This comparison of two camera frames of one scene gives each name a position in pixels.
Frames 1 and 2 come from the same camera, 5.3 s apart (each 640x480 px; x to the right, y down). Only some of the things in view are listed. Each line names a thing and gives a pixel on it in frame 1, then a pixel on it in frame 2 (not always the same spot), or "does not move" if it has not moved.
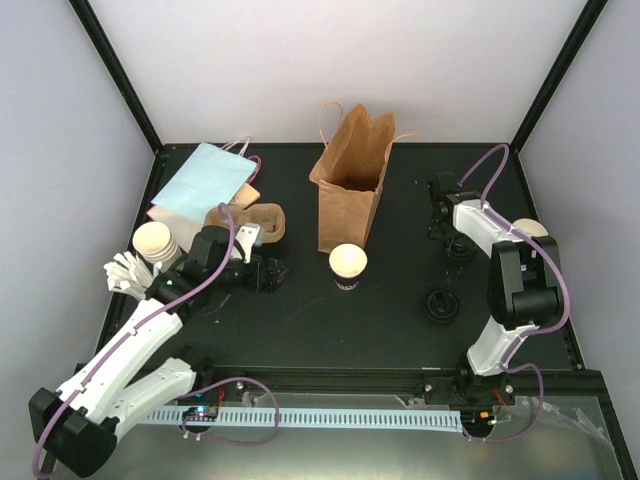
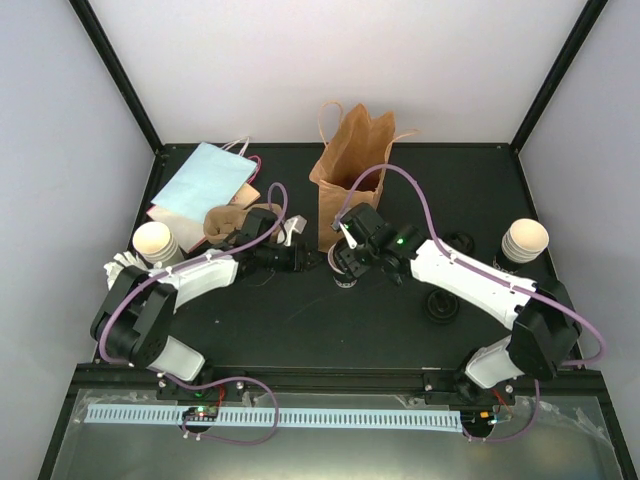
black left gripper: x=256 y=283 to x=298 y=260
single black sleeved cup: x=347 y=261 does not move
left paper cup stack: x=155 y=242 does not move
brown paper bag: x=350 y=173 does not move
